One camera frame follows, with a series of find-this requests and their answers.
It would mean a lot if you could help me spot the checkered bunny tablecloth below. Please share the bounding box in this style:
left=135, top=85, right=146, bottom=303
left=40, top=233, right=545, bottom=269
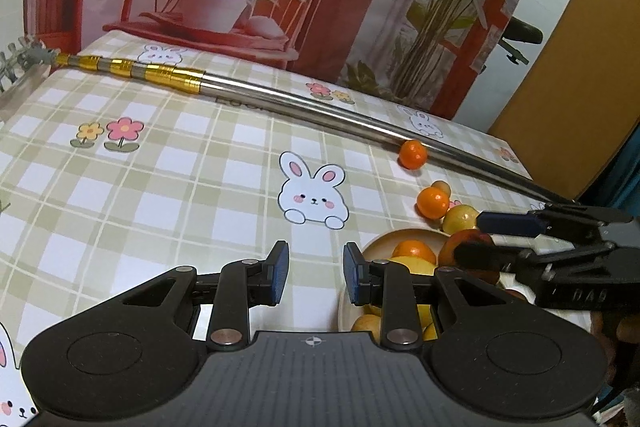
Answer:
left=0, top=29, right=601, bottom=427

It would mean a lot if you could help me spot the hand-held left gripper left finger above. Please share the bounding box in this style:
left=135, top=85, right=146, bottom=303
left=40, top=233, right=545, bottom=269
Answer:
left=122, top=241, right=291, bottom=350

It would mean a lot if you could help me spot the cream round plate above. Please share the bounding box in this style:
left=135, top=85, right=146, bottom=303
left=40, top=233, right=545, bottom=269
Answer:
left=337, top=228, right=531, bottom=343

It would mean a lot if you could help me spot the yellow-green round fruit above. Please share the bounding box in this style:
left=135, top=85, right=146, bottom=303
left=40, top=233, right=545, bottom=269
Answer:
left=442, top=204, right=481, bottom=235

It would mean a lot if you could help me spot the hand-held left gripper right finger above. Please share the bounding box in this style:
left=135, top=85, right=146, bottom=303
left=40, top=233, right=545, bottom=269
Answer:
left=341, top=243, right=516, bottom=350

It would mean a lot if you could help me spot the black exercise bike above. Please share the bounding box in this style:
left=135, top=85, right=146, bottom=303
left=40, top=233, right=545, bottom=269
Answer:
left=500, top=18, right=543, bottom=66

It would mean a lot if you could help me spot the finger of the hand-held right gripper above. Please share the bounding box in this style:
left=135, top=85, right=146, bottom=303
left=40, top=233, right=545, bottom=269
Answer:
left=452, top=241, right=622, bottom=309
left=476, top=204, right=633, bottom=244

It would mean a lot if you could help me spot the small orange tangerine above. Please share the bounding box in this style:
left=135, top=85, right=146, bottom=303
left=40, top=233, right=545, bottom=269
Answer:
left=398, top=140, right=428, bottom=170
left=351, top=314, right=383, bottom=334
left=416, top=187, right=451, bottom=219

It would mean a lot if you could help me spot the telescopic metal pole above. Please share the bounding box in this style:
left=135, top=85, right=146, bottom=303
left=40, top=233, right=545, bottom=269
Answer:
left=0, top=36, right=581, bottom=208

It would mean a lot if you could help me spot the large orange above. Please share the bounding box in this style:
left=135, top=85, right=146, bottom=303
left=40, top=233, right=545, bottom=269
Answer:
left=391, top=239, right=437, bottom=265

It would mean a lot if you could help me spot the teal curtain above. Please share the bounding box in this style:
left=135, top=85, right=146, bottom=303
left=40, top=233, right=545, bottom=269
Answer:
left=575, top=122, right=640, bottom=220

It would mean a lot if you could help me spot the wooden panel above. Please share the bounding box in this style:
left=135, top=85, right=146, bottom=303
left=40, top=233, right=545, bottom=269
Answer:
left=487, top=0, right=640, bottom=202

